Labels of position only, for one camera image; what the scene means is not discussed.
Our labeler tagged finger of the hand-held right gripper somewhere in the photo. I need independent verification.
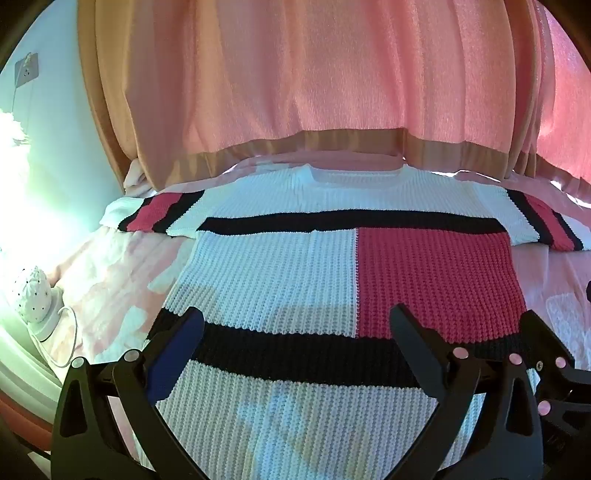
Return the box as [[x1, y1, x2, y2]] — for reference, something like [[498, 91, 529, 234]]
[[518, 310, 579, 398]]

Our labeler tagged white red black knit sweater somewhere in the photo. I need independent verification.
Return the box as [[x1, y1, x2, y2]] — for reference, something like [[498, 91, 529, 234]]
[[100, 164, 591, 480]]

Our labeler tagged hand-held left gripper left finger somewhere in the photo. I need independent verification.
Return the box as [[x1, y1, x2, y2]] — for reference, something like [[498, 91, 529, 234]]
[[51, 306, 205, 480]]

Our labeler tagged white lamp cable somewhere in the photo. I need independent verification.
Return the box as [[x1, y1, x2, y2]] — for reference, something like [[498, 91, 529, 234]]
[[44, 305, 78, 369]]

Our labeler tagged pink patterned bed sheet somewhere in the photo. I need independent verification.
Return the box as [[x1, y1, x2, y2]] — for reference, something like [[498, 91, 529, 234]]
[[44, 154, 591, 480]]

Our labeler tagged wall socket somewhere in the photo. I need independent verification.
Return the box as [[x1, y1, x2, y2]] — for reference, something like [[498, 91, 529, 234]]
[[14, 52, 40, 88]]

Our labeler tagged pink curtain with tan hem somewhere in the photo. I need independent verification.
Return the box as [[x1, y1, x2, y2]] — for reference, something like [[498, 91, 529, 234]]
[[76, 0, 591, 208]]

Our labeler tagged white dotted lamp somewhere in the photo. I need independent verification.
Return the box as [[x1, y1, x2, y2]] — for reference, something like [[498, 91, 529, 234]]
[[13, 266, 65, 342]]

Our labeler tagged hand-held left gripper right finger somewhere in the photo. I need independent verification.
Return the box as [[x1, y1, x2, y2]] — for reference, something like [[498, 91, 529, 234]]
[[390, 305, 546, 480]]

